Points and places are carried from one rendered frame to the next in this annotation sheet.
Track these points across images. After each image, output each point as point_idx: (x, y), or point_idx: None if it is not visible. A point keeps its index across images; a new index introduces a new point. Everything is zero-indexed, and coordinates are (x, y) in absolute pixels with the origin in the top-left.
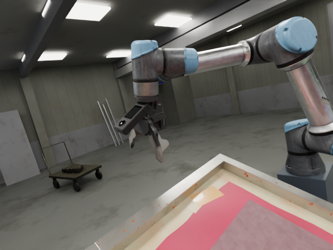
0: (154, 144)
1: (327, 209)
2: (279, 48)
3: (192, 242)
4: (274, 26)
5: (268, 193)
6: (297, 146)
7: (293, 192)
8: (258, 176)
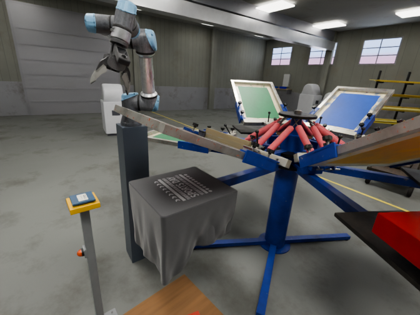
0: (127, 79)
1: (172, 125)
2: (147, 43)
3: None
4: (141, 29)
5: None
6: (132, 108)
7: (160, 120)
8: (145, 115)
